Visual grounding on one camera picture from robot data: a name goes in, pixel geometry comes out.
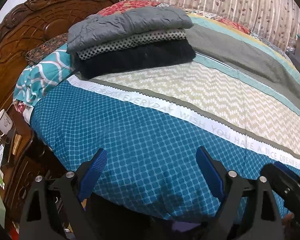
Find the carved wooden headboard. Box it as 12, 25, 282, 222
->
0, 0, 120, 140

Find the white mug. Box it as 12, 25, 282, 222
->
0, 109, 14, 137

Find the teal lattice pillow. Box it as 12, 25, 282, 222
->
14, 46, 77, 107

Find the person's right hand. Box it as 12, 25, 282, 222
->
281, 213, 296, 227

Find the beige leaf-pattern curtain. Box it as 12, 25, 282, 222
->
119, 0, 300, 52

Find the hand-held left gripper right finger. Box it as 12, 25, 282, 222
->
196, 146, 284, 240

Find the black box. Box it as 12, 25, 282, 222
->
1, 127, 17, 164

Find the patchwork printed bedspread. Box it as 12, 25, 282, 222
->
30, 1, 300, 224

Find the brown floral pillow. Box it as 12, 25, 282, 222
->
25, 32, 70, 65

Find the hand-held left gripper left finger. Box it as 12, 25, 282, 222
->
19, 148, 108, 240

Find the grey puffer jacket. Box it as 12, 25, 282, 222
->
66, 6, 194, 54

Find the black-dotted white sweater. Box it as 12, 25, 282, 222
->
75, 29, 188, 61

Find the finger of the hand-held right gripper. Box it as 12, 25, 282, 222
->
274, 161, 300, 180
261, 164, 300, 198

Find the black fuzzy garment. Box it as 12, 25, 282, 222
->
74, 39, 197, 79

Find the wooden nightstand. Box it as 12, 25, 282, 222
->
0, 110, 68, 230

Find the gold cylinder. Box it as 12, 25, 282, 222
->
12, 134, 22, 155

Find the floral bed sheet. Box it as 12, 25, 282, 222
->
14, 100, 34, 125

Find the purple cloth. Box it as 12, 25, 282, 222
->
170, 221, 203, 235

